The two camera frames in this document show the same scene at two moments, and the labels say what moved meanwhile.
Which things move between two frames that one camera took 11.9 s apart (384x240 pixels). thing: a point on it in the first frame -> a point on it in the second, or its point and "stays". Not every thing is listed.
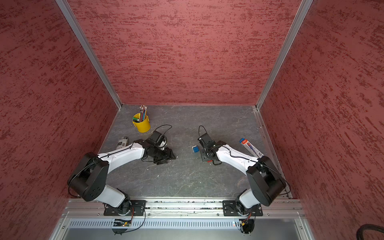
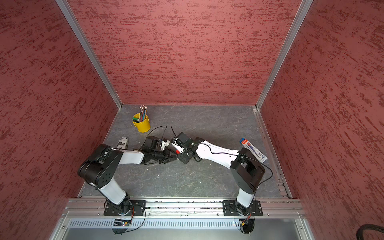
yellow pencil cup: [143, 126] stays
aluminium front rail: [182, 209] stays
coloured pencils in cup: [143, 112] stays
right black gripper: [204, 158] -> [184, 159]
